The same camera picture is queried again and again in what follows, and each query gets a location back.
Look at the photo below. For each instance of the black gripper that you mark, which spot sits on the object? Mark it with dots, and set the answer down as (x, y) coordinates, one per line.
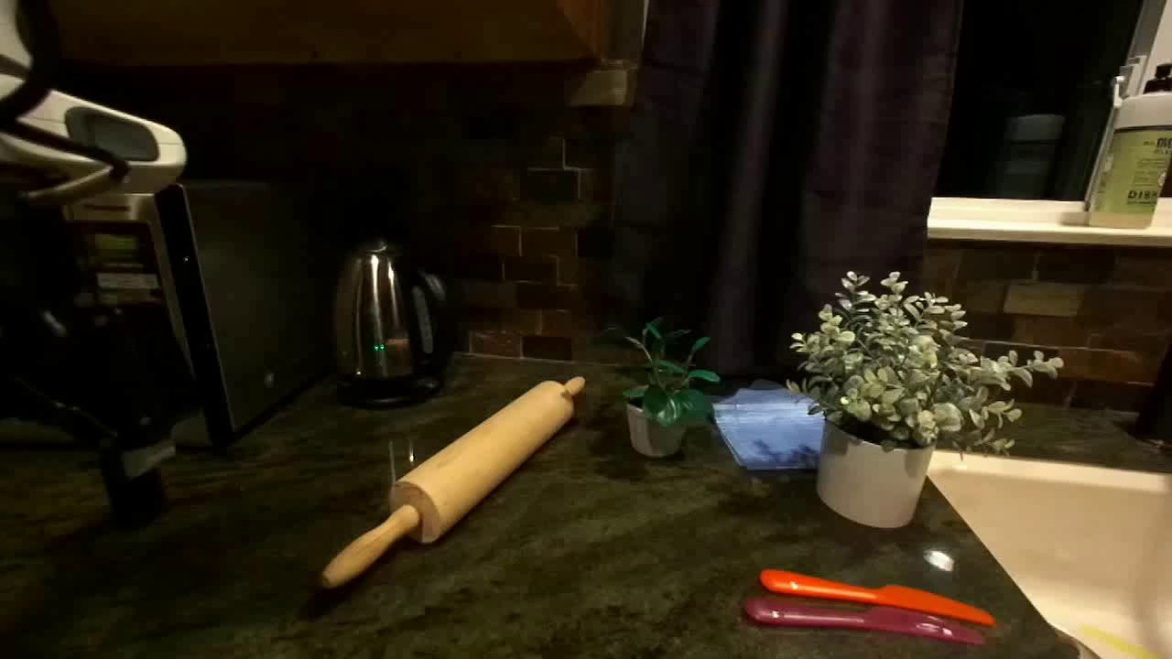
(139, 457)

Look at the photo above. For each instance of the wooden rolling pin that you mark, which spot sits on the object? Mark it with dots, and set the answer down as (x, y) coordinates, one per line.
(477, 461)

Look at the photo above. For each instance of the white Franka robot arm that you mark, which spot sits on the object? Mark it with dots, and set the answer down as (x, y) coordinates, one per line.
(39, 141)

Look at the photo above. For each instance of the black steel microwave oven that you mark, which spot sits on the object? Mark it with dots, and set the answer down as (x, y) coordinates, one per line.
(244, 305)

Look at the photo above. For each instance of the stainless steel electric kettle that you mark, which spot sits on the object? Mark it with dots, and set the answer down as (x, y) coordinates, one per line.
(384, 315)

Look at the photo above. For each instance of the small green potted plant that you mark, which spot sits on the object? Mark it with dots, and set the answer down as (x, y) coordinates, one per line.
(665, 390)

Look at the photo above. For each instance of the blue bowl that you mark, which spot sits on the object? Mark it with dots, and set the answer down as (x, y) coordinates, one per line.
(771, 428)

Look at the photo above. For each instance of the purple plastic knife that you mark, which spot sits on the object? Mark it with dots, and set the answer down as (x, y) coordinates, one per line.
(842, 620)

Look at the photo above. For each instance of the dark curtain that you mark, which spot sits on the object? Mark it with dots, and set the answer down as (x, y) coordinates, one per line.
(793, 185)

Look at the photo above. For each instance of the large plant in white pot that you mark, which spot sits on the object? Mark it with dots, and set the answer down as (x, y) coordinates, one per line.
(874, 479)

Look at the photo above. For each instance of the orange plastic knife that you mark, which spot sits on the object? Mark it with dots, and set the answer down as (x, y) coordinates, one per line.
(901, 599)

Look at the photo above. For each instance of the white window sill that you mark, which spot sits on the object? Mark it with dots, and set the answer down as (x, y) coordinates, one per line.
(1012, 219)

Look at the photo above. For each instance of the white sink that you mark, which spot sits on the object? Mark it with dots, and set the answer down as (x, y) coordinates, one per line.
(1075, 535)

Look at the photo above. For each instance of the green label soap bottle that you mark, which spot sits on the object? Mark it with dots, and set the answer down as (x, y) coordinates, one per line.
(1128, 167)

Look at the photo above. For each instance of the wooden wall cabinet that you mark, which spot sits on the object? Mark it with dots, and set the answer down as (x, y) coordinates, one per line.
(331, 25)

